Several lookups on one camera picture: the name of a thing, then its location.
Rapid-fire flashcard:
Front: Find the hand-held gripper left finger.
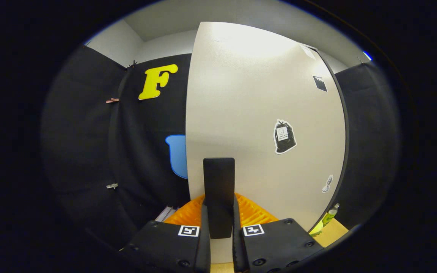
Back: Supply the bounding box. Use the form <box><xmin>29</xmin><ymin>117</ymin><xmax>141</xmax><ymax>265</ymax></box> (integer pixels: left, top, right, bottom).
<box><xmin>122</xmin><ymin>194</ymin><xmax>211</xmax><ymax>273</ymax></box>

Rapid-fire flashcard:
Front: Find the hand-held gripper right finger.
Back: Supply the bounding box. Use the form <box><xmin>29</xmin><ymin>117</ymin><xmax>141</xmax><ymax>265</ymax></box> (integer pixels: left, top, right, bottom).
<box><xmin>233</xmin><ymin>193</ymin><xmax>324</xmax><ymax>273</ymax></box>

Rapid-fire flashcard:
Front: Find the white spine book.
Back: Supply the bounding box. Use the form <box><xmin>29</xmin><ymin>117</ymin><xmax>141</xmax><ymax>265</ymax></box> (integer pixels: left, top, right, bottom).
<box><xmin>155</xmin><ymin>206</ymin><xmax>170</xmax><ymax>222</ymax></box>

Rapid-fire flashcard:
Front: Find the green label drink bottle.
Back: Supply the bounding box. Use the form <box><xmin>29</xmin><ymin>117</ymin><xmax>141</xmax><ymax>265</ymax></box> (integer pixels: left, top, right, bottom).
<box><xmin>322</xmin><ymin>203</ymin><xmax>340</xmax><ymax>227</ymax></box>

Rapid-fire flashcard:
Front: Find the black backdrop cloth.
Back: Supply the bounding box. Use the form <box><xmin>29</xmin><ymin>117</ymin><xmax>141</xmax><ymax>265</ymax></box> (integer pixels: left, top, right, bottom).
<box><xmin>40</xmin><ymin>45</ymin><xmax>400</xmax><ymax>251</ymax></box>

